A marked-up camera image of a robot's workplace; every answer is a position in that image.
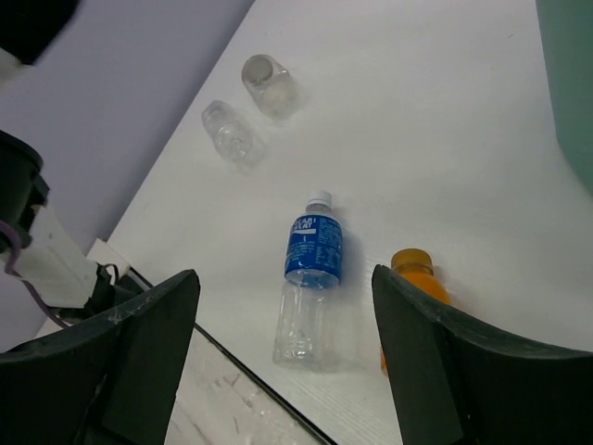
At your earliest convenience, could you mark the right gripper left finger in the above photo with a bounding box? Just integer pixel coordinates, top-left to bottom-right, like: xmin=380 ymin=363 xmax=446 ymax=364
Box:
xmin=1 ymin=270 xmax=200 ymax=444

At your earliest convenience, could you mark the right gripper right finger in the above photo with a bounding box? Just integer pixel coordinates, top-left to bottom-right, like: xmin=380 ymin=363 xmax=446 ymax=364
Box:
xmin=372 ymin=265 xmax=592 ymax=444

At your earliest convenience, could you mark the small orange juice bottle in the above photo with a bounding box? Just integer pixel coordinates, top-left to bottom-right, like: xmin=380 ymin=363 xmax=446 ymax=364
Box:
xmin=379 ymin=248 xmax=451 ymax=377

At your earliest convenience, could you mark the blue label clear bottle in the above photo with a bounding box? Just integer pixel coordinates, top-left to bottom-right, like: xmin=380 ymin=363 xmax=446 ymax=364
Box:
xmin=272 ymin=191 xmax=343 ymax=372

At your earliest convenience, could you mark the clear bottle green-white label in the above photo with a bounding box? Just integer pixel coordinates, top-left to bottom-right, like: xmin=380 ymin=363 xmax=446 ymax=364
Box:
xmin=201 ymin=100 xmax=267 ymax=172

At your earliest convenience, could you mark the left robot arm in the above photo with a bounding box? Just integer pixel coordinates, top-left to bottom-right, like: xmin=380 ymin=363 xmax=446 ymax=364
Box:
xmin=1 ymin=1 xmax=112 ymax=326

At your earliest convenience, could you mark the green plastic bin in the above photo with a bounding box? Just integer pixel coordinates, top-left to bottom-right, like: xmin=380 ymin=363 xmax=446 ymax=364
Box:
xmin=536 ymin=0 xmax=592 ymax=192

